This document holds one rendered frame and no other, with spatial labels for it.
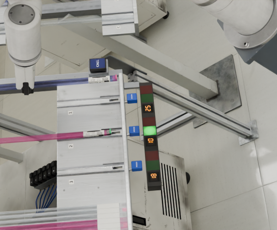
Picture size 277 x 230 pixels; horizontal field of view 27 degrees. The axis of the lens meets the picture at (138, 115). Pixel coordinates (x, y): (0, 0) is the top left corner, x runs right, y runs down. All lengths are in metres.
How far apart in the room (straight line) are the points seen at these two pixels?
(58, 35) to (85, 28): 0.90
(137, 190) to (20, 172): 0.46
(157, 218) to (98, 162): 0.57
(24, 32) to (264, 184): 1.17
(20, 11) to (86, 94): 0.44
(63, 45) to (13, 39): 1.54
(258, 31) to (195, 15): 1.28
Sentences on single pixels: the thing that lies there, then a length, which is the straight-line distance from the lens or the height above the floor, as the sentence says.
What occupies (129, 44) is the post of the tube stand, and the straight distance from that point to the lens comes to 2.09.
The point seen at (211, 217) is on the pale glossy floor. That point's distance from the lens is 2.30.
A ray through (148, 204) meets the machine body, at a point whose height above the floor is 0.31.
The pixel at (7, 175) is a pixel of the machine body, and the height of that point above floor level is 0.62.
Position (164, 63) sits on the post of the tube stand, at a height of 0.35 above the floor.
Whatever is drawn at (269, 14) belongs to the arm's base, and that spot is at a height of 0.72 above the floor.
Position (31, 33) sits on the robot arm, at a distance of 1.38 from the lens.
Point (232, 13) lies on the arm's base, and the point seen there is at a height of 0.82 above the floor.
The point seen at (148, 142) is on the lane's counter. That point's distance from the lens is 1.65.
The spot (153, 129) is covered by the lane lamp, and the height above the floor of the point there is 0.65.
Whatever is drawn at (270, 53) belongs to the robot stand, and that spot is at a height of 0.65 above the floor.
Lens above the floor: 1.77
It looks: 40 degrees down
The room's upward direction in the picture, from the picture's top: 67 degrees counter-clockwise
